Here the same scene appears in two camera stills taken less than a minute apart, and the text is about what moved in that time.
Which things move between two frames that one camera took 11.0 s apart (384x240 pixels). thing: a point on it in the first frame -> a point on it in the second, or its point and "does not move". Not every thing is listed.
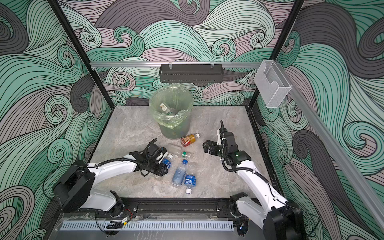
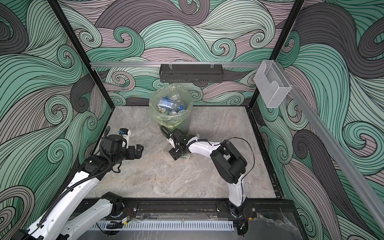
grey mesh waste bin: x=171 y=105 does not move
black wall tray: x=191 y=73 does not move
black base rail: x=171 y=208 does not move
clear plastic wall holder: x=271 y=84 does not move
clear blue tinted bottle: x=180 y=174 -> x=170 y=103
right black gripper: x=214 y=145 -> x=173 y=154
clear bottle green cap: x=186 y=155 does not move
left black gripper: x=162 y=171 -> x=133 y=155
